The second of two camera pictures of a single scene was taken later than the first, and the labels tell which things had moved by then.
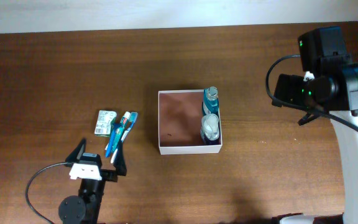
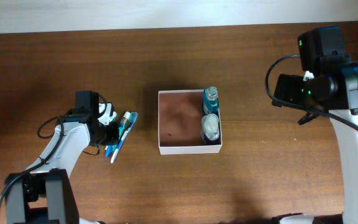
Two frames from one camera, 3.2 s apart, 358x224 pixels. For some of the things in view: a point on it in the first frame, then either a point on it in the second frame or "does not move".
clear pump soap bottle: (210, 126) does not move
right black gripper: (286, 88) does not move
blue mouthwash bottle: (211, 102) does not move
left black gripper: (112, 175) to (114, 135)
